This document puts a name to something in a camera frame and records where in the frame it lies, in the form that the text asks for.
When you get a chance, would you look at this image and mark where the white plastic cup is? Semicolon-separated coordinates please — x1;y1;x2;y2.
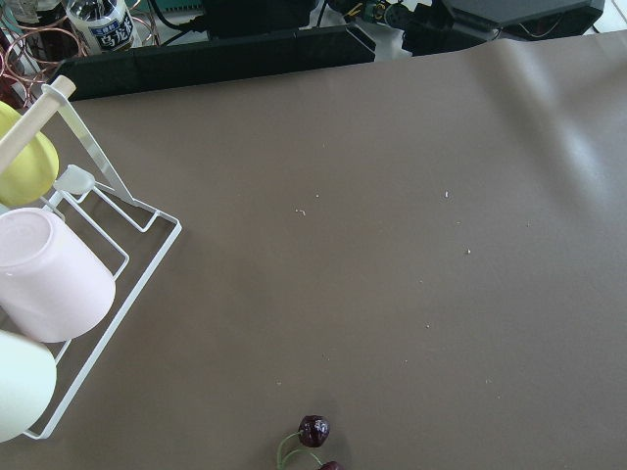
1;330;57;443

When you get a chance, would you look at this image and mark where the white wire cup rack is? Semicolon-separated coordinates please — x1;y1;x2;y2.
1;76;181;440

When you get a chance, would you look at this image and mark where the pink plastic cup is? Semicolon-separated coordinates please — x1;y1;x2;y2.
1;208;116;343

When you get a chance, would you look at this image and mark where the black box behind table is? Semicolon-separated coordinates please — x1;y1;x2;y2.
54;24;376;101

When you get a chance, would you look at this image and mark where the copper wire rack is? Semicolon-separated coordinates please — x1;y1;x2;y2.
0;0;163;107

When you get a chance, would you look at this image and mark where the tea bottle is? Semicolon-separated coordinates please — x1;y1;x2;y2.
65;0;140;55

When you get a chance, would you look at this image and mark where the dark red cherry pair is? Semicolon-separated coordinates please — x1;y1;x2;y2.
275;414;345;470

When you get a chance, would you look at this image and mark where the yellow plastic cup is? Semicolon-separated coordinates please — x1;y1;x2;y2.
1;102;60;208

